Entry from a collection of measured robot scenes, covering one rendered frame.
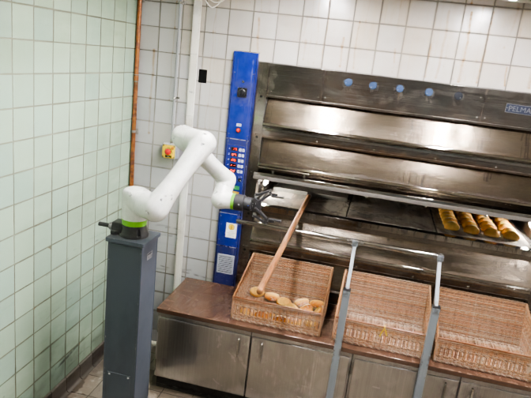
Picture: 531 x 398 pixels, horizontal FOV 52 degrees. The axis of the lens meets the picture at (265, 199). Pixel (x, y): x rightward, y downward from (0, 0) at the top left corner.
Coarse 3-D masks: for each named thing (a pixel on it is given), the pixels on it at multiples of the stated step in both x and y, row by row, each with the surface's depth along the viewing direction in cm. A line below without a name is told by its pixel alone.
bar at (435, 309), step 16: (256, 224) 324; (272, 224) 324; (336, 240) 316; (352, 240) 313; (352, 256) 310; (432, 256) 305; (432, 304) 292; (432, 320) 291; (336, 336) 305; (432, 336) 293; (336, 352) 307; (336, 368) 310; (416, 384) 301
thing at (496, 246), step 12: (264, 204) 364; (312, 216) 354; (324, 216) 353; (336, 216) 354; (372, 228) 347; (384, 228) 346; (396, 228) 344; (408, 228) 346; (444, 240) 339; (456, 240) 338; (468, 240) 336; (480, 240) 338; (504, 252) 333; (516, 252) 331; (528, 252) 330
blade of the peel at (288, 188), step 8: (280, 184) 423; (288, 184) 426; (288, 192) 402; (296, 192) 400; (304, 192) 399; (312, 192) 410; (320, 192) 413; (328, 192) 415; (336, 192) 418; (336, 200) 396; (344, 200) 395
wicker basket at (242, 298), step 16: (256, 256) 365; (272, 256) 363; (256, 272) 365; (288, 272) 361; (304, 272) 359; (320, 272) 358; (240, 288) 340; (272, 288) 363; (288, 288) 361; (304, 288) 359; (320, 288) 357; (240, 304) 325; (256, 304) 323; (272, 304) 321; (240, 320) 327; (256, 320) 325; (272, 320) 323; (320, 320) 316
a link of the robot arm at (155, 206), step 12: (192, 132) 270; (204, 132) 266; (192, 144) 264; (204, 144) 264; (216, 144) 270; (192, 156) 262; (204, 156) 265; (180, 168) 260; (192, 168) 262; (168, 180) 258; (180, 180) 259; (156, 192) 255; (168, 192) 256; (180, 192) 262; (144, 204) 254; (156, 204) 252; (168, 204) 256; (144, 216) 256; (156, 216) 253
